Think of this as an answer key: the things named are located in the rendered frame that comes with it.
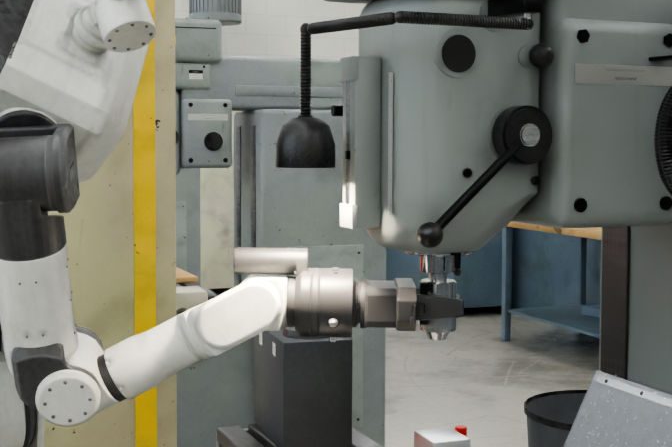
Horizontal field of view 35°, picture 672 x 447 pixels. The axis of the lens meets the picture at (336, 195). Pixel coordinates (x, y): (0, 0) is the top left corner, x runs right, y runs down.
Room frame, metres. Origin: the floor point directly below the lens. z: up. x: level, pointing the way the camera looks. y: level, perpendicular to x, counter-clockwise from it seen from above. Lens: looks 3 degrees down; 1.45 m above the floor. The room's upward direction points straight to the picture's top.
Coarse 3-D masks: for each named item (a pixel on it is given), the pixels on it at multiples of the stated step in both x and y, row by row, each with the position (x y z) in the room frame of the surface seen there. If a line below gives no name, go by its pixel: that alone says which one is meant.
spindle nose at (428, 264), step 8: (424, 256) 1.34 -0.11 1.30; (432, 256) 1.33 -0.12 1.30; (424, 264) 1.34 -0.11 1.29; (432, 264) 1.33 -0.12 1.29; (440, 264) 1.33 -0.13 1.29; (448, 264) 1.33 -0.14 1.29; (424, 272) 1.34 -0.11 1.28; (432, 272) 1.33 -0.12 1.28; (440, 272) 1.33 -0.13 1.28; (448, 272) 1.33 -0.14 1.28
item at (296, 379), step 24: (264, 336) 1.84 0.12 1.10; (288, 336) 1.76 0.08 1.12; (264, 360) 1.84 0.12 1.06; (288, 360) 1.71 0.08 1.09; (312, 360) 1.73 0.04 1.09; (336, 360) 1.74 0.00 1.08; (264, 384) 1.84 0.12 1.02; (288, 384) 1.72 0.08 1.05; (312, 384) 1.73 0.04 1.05; (336, 384) 1.74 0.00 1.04; (264, 408) 1.84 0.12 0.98; (288, 408) 1.72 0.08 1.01; (312, 408) 1.73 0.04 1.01; (336, 408) 1.74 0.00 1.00; (264, 432) 1.85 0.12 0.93; (288, 432) 1.71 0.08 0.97; (312, 432) 1.73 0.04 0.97; (336, 432) 1.74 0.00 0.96
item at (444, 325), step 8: (440, 296) 1.33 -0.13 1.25; (448, 296) 1.33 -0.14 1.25; (424, 320) 1.34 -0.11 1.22; (432, 320) 1.33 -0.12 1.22; (440, 320) 1.33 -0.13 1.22; (448, 320) 1.33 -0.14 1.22; (424, 328) 1.34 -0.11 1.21; (432, 328) 1.33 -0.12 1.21; (440, 328) 1.33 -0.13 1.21; (448, 328) 1.33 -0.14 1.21
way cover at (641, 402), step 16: (592, 384) 1.63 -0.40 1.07; (608, 384) 1.60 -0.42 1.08; (624, 384) 1.57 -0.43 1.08; (640, 384) 1.54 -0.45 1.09; (592, 400) 1.61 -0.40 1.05; (608, 400) 1.58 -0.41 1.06; (624, 400) 1.55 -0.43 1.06; (640, 400) 1.53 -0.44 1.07; (656, 400) 1.50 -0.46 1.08; (576, 416) 1.63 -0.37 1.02; (592, 416) 1.60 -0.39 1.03; (608, 416) 1.57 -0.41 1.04; (624, 416) 1.54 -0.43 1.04; (640, 416) 1.51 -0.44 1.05; (656, 416) 1.48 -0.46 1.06; (576, 432) 1.61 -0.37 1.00; (592, 432) 1.58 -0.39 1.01; (608, 432) 1.55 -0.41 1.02; (624, 432) 1.52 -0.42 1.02; (640, 432) 1.50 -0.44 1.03; (656, 432) 1.47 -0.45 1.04
